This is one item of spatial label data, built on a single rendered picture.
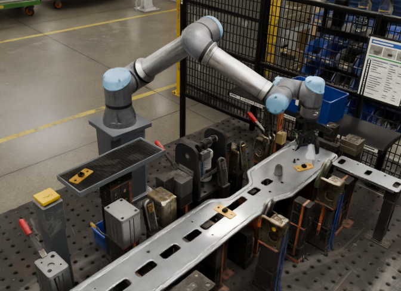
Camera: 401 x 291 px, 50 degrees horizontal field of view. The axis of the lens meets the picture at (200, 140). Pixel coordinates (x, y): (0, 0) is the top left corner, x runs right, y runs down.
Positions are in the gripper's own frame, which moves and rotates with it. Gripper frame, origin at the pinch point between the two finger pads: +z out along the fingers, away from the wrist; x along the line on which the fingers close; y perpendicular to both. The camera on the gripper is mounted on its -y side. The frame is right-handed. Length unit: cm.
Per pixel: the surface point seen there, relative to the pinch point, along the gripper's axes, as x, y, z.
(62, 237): 1, 100, 6
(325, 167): 13.8, 1.9, -3.7
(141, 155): -11, 68, -11
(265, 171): -3.9, 16.7, 5.2
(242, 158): -11.2, 24.0, 1.5
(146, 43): -478, -92, 105
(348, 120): -22.1, -43.4, 2.1
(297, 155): -9.1, -3.3, 5.2
